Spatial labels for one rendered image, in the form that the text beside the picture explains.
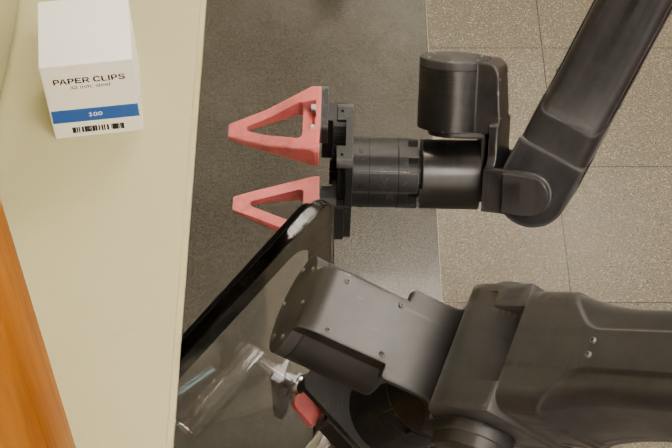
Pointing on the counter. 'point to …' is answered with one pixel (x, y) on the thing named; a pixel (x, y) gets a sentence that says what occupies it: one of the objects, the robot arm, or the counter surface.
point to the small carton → (90, 66)
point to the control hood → (108, 224)
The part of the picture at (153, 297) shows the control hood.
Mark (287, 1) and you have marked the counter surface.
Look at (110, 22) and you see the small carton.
